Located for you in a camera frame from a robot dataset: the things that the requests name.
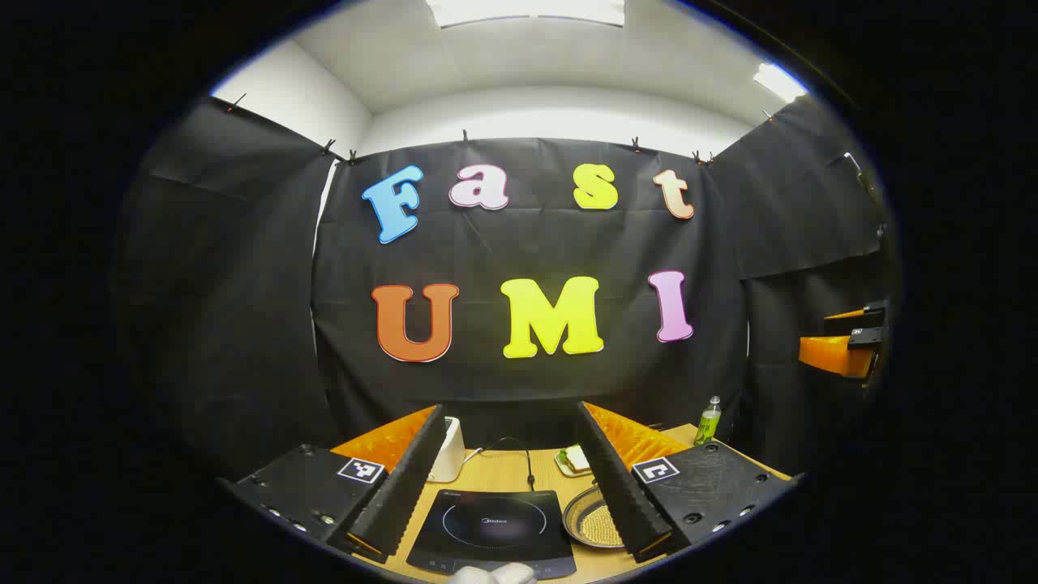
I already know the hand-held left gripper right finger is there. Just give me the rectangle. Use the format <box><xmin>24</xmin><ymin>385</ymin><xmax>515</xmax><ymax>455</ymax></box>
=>
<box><xmin>577</xmin><ymin>401</ymin><xmax>800</xmax><ymax>565</ymax></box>

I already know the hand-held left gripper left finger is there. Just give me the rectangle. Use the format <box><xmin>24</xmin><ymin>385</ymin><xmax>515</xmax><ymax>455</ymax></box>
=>
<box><xmin>217</xmin><ymin>403</ymin><xmax>447</xmax><ymax>565</ymax></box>

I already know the stainless steel pot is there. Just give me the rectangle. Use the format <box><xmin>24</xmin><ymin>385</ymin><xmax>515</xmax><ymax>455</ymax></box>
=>
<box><xmin>562</xmin><ymin>484</ymin><xmax>629</xmax><ymax>551</ymax></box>

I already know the black induction cooktop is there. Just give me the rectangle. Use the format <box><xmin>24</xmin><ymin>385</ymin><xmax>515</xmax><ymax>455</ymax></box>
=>
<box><xmin>405</xmin><ymin>488</ymin><xmax>578</xmax><ymax>578</ymax></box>

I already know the pile of soybeans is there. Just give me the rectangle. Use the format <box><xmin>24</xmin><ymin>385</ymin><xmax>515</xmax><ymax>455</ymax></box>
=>
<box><xmin>585</xmin><ymin>507</ymin><xmax>625</xmax><ymax>548</ymax></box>

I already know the white toaster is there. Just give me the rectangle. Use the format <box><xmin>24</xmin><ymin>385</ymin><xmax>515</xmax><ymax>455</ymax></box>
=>
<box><xmin>427</xmin><ymin>416</ymin><xmax>467</xmax><ymax>484</ymax></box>

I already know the pale green sandwich plate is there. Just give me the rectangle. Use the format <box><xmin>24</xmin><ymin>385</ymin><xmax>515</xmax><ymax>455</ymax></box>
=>
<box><xmin>555</xmin><ymin>446</ymin><xmax>593</xmax><ymax>478</ymax></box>

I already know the green label drink bottle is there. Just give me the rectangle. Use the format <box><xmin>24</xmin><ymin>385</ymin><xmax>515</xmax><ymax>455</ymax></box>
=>
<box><xmin>693</xmin><ymin>396</ymin><xmax>723</xmax><ymax>447</ymax></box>

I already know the small ceiling light panel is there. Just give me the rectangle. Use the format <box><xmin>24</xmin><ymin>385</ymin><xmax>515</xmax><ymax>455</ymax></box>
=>
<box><xmin>753</xmin><ymin>62</ymin><xmax>808</xmax><ymax>104</ymax></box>

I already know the large ceiling light panel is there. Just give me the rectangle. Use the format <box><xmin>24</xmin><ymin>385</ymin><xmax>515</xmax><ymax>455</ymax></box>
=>
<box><xmin>426</xmin><ymin>0</ymin><xmax>627</xmax><ymax>29</ymax></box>

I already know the black power cable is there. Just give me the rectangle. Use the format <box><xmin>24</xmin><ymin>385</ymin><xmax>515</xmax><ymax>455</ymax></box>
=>
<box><xmin>462</xmin><ymin>436</ymin><xmax>536</xmax><ymax>492</ymax></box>

